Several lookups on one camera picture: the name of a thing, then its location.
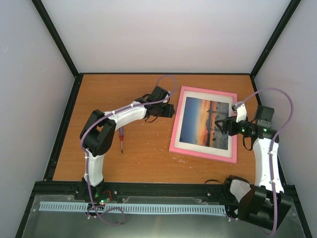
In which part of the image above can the photo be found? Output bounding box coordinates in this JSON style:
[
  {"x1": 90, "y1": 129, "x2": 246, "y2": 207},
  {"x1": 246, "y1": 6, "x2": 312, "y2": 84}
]
[{"x1": 174, "y1": 90, "x2": 235, "y2": 158}]

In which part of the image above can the pink wooden photo frame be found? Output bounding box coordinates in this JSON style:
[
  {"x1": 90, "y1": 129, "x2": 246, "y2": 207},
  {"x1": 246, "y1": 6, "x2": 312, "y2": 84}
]
[{"x1": 168, "y1": 85, "x2": 238, "y2": 164}]

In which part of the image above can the red blue screwdriver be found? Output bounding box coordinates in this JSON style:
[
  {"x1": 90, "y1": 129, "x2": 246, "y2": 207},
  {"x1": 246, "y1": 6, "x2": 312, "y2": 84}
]
[{"x1": 119, "y1": 127, "x2": 124, "y2": 153}]

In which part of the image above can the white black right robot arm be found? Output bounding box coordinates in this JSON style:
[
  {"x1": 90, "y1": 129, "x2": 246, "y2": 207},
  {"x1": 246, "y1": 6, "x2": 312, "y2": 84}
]
[{"x1": 215, "y1": 103, "x2": 291, "y2": 232}]

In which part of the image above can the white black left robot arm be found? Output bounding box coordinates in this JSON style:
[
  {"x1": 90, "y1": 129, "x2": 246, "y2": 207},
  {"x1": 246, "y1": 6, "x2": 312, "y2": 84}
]
[{"x1": 80, "y1": 86, "x2": 175, "y2": 200}]

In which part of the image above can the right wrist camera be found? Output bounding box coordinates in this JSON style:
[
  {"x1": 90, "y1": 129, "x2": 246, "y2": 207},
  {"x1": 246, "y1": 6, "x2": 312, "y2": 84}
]
[{"x1": 231, "y1": 102, "x2": 247, "y2": 123}]

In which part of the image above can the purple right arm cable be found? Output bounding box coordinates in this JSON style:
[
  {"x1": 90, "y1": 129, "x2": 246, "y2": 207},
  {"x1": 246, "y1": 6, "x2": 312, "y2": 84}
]
[{"x1": 235, "y1": 88, "x2": 295, "y2": 236}]

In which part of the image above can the black enclosure frame post right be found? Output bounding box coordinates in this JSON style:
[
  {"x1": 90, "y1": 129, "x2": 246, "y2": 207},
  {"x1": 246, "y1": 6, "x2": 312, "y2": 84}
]
[{"x1": 250, "y1": 0, "x2": 301, "y2": 79}]

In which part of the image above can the black enclosure frame post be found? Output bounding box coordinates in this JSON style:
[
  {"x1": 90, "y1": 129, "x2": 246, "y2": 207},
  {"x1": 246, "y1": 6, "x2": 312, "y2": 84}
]
[
  {"x1": 250, "y1": 0, "x2": 301, "y2": 79},
  {"x1": 31, "y1": 0, "x2": 79, "y2": 79}
]

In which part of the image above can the light blue cable duct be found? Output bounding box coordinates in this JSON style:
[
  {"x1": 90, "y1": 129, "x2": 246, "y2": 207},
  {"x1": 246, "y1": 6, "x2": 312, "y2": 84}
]
[{"x1": 38, "y1": 201, "x2": 226, "y2": 216}]

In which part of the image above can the black enclosure frame post left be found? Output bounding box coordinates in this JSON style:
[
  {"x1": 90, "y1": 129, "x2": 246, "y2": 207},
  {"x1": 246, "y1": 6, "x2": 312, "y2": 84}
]
[{"x1": 31, "y1": 0, "x2": 79, "y2": 79}]

